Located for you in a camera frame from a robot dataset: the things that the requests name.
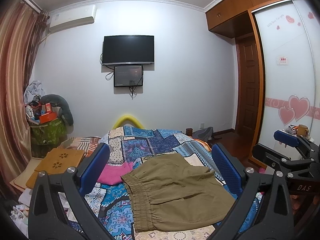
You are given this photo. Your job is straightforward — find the olive green pants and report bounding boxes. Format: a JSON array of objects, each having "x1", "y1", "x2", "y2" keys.
[{"x1": 121, "y1": 153, "x2": 235, "y2": 232}]

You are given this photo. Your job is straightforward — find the pink slipper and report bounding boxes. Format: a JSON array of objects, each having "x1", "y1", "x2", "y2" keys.
[{"x1": 259, "y1": 167, "x2": 266, "y2": 174}]

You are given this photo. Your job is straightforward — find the grey bag on floor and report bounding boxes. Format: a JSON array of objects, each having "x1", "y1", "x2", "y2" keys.
[{"x1": 192, "y1": 127, "x2": 214, "y2": 142}]

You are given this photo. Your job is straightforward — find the orange fleece blanket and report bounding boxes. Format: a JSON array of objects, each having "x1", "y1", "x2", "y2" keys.
[{"x1": 194, "y1": 139, "x2": 212, "y2": 152}]

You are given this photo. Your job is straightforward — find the brown wooden door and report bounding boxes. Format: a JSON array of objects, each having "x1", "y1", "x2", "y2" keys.
[{"x1": 236, "y1": 35, "x2": 259, "y2": 139}]

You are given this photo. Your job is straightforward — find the pink garment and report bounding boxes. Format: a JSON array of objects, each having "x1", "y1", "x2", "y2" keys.
[{"x1": 97, "y1": 161, "x2": 133, "y2": 186}]

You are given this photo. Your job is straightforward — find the green storage box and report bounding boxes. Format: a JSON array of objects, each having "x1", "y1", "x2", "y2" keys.
[{"x1": 30, "y1": 118, "x2": 67, "y2": 158}]

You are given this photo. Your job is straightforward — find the orange box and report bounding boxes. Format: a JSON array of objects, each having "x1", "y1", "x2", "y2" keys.
[{"x1": 39, "y1": 112, "x2": 57, "y2": 124}]

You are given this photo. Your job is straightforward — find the grey neck pillow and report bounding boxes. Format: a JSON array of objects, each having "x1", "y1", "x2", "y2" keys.
[{"x1": 40, "y1": 94, "x2": 74, "y2": 126}]

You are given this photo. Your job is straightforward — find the blue patchwork bed quilt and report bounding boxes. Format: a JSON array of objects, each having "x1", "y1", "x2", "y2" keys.
[{"x1": 83, "y1": 126, "x2": 263, "y2": 240}]

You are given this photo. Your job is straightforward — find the wooden overhead cabinet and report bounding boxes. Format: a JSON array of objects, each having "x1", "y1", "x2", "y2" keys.
[{"x1": 206, "y1": 0, "x2": 282, "y2": 38}]

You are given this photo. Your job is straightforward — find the grey crumpled cloth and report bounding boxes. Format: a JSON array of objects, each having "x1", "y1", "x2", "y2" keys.
[{"x1": 23, "y1": 80, "x2": 46, "y2": 105}]

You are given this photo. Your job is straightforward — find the striped brown curtain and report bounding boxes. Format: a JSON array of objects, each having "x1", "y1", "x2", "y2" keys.
[{"x1": 1, "y1": 0, "x2": 48, "y2": 197}]

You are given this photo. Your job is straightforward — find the white air conditioner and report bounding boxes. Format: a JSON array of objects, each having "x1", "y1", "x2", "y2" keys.
[{"x1": 49, "y1": 5, "x2": 97, "y2": 33}]

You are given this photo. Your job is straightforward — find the small wall monitor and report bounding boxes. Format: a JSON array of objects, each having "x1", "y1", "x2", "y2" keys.
[{"x1": 114, "y1": 66, "x2": 143, "y2": 87}]

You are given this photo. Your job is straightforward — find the black wall television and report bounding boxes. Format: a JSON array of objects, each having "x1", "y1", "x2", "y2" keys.
[{"x1": 101, "y1": 35, "x2": 155, "y2": 66}]

